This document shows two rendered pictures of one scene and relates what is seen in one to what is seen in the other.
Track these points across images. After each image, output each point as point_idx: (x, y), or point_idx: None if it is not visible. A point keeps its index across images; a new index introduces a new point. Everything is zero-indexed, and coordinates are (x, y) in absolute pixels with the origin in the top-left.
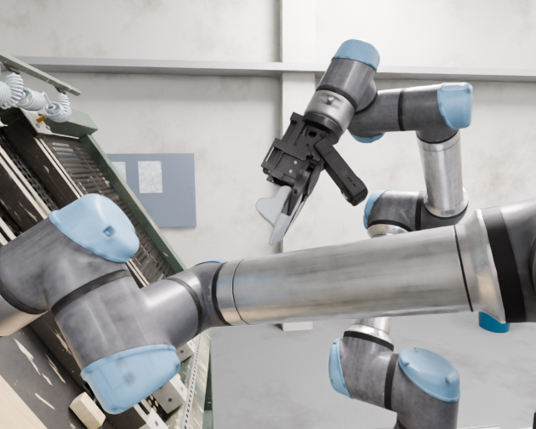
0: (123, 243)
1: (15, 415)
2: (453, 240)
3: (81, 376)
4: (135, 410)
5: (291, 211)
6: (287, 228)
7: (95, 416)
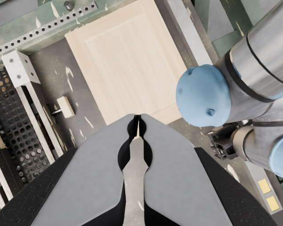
0: None
1: (113, 119)
2: None
3: (59, 128)
4: (35, 91)
5: (209, 156)
6: (126, 130)
7: (65, 102)
